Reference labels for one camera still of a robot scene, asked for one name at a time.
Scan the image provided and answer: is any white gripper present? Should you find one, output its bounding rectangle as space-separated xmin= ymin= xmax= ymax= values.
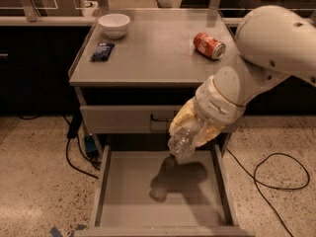
xmin=169 ymin=76 xmax=245 ymax=147

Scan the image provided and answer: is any clear plastic water bottle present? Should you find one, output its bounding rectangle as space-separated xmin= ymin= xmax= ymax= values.
xmin=168 ymin=119 xmax=203 ymax=159

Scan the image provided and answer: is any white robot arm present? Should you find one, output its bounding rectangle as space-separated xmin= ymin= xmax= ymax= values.
xmin=168 ymin=6 xmax=316 ymax=157

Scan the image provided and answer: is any grey drawer cabinet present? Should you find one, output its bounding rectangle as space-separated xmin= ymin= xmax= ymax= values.
xmin=70 ymin=9 xmax=248 ymax=151

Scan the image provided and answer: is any open lower grey drawer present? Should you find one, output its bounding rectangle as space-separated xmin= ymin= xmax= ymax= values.
xmin=74 ymin=145 xmax=255 ymax=237

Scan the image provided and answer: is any closed upper grey drawer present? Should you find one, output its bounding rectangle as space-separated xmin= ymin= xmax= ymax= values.
xmin=80 ymin=105 xmax=180 ymax=134

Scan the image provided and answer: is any red soda can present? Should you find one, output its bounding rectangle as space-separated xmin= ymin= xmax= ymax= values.
xmin=194 ymin=33 xmax=226 ymax=60

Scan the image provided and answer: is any blue power adapter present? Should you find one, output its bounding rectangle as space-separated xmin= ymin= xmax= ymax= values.
xmin=84 ymin=135 xmax=98 ymax=157

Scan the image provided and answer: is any dark blue snack packet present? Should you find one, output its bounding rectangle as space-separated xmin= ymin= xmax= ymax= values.
xmin=90 ymin=42 xmax=115 ymax=61

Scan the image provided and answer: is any black power plug block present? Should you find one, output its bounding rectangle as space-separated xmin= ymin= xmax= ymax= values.
xmin=67 ymin=110 xmax=82 ymax=139

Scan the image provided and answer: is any white ceramic bowl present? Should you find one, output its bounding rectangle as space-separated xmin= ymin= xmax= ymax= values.
xmin=98 ymin=14 xmax=130 ymax=40

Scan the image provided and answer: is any blue floor tape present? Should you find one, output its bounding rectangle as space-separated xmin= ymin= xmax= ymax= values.
xmin=49 ymin=224 xmax=87 ymax=237

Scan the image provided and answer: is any black drawer handle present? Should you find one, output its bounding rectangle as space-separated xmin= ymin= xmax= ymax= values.
xmin=150 ymin=114 xmax=173 ymax=122

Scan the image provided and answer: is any black floor cable right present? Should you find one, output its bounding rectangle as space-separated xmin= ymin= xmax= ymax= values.
xmin=226 ymin=147 xmax=311 ymax=237

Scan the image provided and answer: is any black floor cable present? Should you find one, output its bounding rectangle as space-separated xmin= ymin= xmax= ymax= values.
xmin=226 ymin=147 xmax=311 ymax=237
xmin=62 ymin=115 xmax=102 ymax=180

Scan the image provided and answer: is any black floor cable left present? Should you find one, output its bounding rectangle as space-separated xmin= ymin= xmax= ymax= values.
xmin=62 ymin=115 xmax=102 ymax=180

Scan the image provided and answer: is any grey metal frame post left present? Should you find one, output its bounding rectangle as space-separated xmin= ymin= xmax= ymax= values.
xmin=20 ymin=0 xmax=40 ymax=22

